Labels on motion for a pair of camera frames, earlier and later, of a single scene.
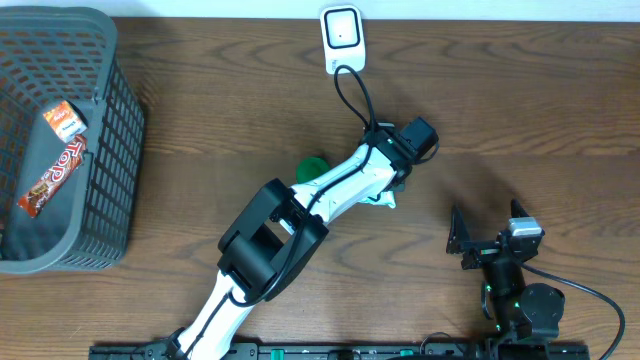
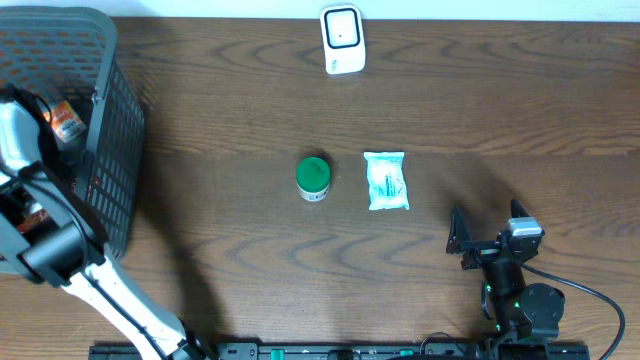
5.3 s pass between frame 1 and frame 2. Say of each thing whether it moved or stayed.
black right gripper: stayed
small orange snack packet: stayed
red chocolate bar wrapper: moved
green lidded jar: stayed
